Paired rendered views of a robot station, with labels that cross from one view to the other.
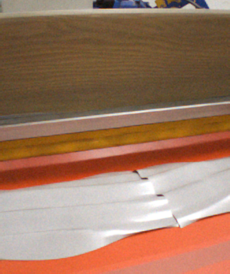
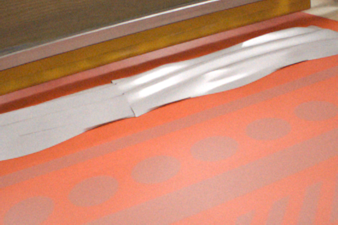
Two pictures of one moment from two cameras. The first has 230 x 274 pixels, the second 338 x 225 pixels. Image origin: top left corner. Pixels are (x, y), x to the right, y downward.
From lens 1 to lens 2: 9 cm
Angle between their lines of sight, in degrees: 5
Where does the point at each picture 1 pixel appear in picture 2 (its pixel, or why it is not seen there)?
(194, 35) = not seen: outside the picture
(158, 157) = (139, 68)
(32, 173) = (24, 101)
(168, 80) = not seen: outside the picture
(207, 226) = (160, 112)
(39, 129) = (17, 58)
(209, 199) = (167, 91)
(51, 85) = (22, 19)
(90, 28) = not seen: outside the picture
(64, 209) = (35, 117)
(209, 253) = (154, 131)
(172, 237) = (125, 125)
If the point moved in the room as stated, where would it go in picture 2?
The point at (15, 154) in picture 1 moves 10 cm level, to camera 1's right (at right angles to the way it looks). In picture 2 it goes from (8, 88) to (135, 63)
